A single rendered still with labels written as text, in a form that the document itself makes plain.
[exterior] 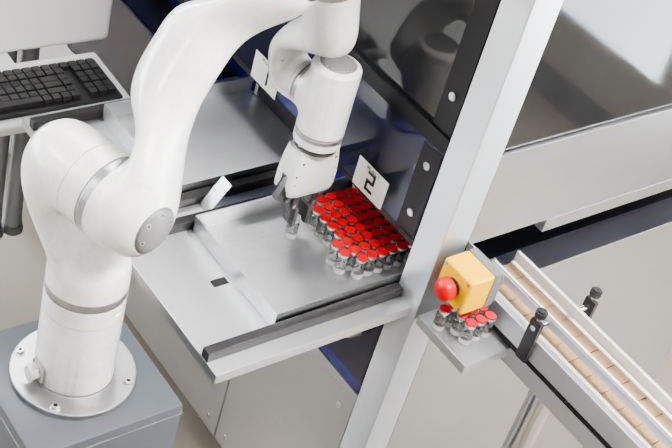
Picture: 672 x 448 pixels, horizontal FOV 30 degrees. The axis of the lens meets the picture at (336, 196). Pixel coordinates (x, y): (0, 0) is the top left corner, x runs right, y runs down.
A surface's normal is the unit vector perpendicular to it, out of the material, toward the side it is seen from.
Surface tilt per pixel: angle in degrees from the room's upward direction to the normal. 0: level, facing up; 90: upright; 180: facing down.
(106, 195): 47
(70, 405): 0
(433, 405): 90
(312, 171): 91
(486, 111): 90
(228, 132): 0
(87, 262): 30
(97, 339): 90
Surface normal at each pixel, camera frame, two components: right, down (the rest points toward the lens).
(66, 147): -0.14, -0.48
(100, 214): -0.45, 0.11
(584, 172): 0.57, 0.61
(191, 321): 0.23, -0.77
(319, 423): -0.79, 0.22
